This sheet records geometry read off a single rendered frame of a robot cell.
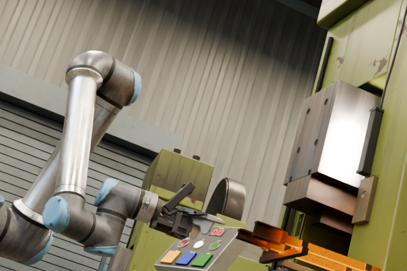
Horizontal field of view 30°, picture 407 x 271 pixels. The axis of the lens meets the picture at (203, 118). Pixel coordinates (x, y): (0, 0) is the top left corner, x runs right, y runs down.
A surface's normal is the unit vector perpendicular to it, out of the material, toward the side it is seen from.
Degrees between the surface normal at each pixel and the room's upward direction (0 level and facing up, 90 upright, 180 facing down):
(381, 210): 90
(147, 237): 90
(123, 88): 117
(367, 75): 90
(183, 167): 90
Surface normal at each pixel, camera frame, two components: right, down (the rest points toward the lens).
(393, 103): -0.90, -0.37
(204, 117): 0.34, -0.25
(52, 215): -0.69, -0.36
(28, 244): 0.49, 0.32
